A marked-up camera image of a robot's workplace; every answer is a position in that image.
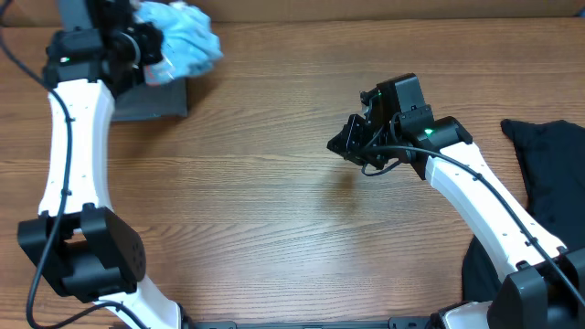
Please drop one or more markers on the brown cardboard back panel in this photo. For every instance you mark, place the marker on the brown cardboard back panel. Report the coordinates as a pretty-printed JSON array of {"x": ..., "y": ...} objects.
[{"x": 254, "y": 11}]

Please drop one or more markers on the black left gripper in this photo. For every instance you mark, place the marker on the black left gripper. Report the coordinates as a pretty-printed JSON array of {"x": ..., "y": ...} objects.
[{"x": 143, "y": 32}]

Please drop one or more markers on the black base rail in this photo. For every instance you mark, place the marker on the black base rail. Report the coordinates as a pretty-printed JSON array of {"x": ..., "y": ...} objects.
[{"x": 415, "y": 322}]

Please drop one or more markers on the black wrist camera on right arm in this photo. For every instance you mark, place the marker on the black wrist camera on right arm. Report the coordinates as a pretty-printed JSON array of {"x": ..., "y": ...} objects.
[{"x": 400, "y": 95}]

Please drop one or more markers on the grey folded garment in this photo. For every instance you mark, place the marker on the grey folded garment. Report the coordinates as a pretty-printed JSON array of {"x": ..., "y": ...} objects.
[{"x": 145, "y": 103}]

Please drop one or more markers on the light blue printed t-shirt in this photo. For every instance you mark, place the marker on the light blue printed t-shirt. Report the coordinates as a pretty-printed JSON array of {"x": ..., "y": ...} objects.
[{"x": 189, "y": 48}]

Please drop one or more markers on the black garment at right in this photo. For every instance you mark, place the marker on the black garment at right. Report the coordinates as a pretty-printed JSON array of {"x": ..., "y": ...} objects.
[{"x": 551, "y": 160}]

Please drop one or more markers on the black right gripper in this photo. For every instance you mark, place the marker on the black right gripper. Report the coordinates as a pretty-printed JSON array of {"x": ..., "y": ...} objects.
[{"x": 346, "y": 143}]

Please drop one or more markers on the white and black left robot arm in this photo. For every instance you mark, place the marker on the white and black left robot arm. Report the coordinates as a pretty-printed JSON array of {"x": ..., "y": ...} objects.
[{"x": 79, "y": 246}]

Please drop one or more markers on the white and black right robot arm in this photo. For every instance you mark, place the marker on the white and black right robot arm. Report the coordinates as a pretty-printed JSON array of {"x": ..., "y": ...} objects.
[{"x": 542, "y": 282}]

